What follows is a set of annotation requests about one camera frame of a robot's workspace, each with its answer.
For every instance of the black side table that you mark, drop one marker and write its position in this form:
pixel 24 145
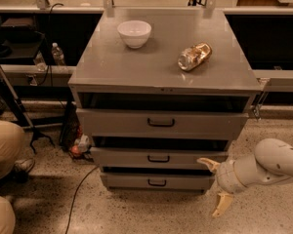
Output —
pixel 20 40

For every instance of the grey bottom drawer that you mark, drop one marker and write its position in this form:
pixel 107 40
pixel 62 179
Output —
pixel 159 182

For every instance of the grey metal drawer cabinet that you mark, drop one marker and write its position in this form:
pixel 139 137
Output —
pixel 111 75

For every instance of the clear plastic water bottle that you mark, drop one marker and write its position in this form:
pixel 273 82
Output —
pixel 58 55

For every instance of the grey drawer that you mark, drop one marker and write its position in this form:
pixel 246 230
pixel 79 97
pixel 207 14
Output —
pixel 154 158
pixel 161 124
pixel 159 182

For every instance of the black tripod stand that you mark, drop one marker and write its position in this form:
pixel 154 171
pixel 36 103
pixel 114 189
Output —
pixel 9 95

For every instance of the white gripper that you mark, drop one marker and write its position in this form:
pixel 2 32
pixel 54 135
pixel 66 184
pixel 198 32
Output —
pixel 227 176

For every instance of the person's beige knee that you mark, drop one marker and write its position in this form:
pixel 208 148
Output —
pixel 7 217

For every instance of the grey sneaker shoe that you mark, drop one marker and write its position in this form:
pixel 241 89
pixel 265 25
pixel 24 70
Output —
pixel 24 165

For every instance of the grey middle drawer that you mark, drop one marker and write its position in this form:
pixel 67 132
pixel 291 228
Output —
pixel 154 158

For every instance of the grey top drawer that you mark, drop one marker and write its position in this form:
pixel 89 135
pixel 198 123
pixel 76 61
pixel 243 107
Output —
pixel 161 124

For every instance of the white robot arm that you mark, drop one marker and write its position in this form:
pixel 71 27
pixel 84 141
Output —
pixel 271 162

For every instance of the red white items pile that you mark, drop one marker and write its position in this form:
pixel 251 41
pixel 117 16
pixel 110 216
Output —
pixel 80 146

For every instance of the white ceramic bowl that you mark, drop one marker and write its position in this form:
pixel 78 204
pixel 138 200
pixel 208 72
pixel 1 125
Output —
pixel 134 33

